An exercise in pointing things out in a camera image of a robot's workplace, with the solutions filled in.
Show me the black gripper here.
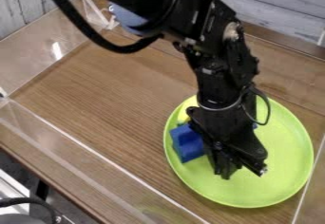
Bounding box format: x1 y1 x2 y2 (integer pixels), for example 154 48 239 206
188 106 268 180

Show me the blue T-shaped block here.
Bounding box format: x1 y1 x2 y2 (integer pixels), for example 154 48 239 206
169 121 260 164

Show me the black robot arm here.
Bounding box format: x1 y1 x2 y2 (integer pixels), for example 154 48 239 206
109 0 268 179

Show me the green round plate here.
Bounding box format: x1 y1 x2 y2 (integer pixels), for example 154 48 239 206
164 97 314 209

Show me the yellow banana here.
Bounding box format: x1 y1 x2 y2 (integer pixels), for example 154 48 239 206
177 104 190 125

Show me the clear acrylic enclosure wall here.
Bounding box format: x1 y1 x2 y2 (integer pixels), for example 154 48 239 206
0 11 325 224

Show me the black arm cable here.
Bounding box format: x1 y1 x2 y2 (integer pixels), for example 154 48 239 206
37 0 164 55

